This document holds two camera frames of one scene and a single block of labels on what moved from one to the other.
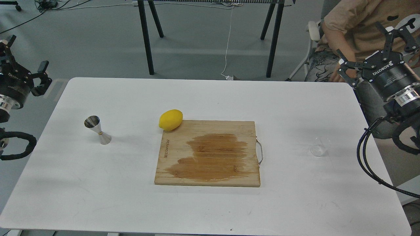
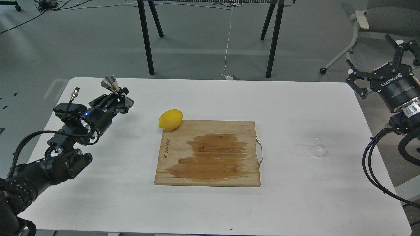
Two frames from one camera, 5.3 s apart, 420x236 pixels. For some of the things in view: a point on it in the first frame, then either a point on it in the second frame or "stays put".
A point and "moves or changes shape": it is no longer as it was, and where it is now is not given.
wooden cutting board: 209,153 stays put
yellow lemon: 170,120 stays put
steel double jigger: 93,122 moves or changes shape
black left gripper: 16,82 -> 100,116
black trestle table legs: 278,4 stays put
